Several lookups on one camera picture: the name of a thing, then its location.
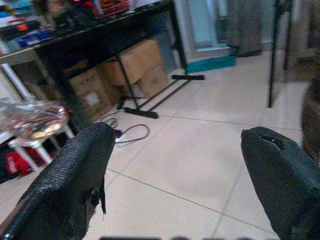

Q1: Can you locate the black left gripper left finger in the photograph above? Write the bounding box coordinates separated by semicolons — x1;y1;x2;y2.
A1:
0;121;123;240

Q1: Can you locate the black metal stand leg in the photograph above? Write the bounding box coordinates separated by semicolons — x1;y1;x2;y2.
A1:
266;0;295;108

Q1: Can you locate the black metal frame table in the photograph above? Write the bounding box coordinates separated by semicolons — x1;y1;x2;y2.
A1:
34;0;206;131

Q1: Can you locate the shiny plastic wrapped bundle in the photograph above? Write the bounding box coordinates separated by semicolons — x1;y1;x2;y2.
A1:
0;97;70;140

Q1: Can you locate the grey floor cable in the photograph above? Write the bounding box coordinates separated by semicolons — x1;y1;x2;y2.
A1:
102;117;151;148

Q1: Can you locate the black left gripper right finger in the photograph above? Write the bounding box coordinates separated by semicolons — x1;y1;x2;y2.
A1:
240;126;320;240

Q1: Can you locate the grey curtain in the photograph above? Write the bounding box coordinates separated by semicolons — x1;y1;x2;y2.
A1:
226;0;265;58

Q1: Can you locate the cardboard box with white label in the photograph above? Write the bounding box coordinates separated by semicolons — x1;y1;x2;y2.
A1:
68;67;116;123

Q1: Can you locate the teal door mat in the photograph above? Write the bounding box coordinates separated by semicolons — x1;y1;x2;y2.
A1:
186;55;237;75

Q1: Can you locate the white side table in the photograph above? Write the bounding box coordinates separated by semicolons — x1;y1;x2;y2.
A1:
0;122;76;172

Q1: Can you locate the red bag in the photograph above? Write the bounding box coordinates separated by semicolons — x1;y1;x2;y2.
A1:
3;146;55;177

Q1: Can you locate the large cardboard box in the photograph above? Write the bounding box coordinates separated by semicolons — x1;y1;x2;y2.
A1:
99;39;171;100

